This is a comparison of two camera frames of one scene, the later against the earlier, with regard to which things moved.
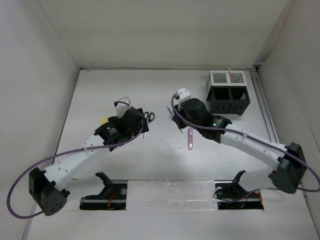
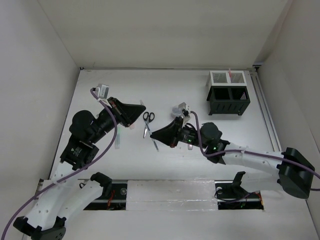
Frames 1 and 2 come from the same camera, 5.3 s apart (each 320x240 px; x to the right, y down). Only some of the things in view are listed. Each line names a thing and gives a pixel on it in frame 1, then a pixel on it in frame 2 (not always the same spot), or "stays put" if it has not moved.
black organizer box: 228,99 stays put
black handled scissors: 150,116 stays put
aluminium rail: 265,107 stays put
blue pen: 169,110 to 150,132
